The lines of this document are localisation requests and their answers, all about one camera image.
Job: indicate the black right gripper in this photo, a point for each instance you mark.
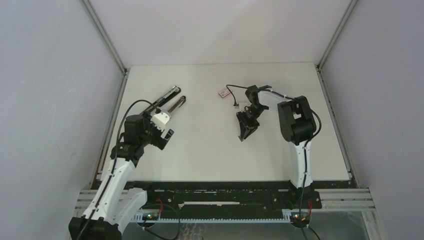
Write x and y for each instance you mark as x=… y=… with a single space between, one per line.
x=247 y=128

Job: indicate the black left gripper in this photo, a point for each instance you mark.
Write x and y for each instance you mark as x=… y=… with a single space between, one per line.
x=159 y=142

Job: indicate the black stapler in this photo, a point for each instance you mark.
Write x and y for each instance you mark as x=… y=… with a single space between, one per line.
x=171 y=93

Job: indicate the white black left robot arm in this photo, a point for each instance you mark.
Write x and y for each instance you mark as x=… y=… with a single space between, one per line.
x=107 y=217

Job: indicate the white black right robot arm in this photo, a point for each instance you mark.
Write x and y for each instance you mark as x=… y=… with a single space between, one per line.
x=297 y=122

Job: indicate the red white staple box sleeve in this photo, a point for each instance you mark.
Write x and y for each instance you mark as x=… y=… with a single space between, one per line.
x=224 y=93

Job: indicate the aluminium frame rail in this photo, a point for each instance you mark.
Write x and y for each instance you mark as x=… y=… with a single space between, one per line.
x=255 y=205

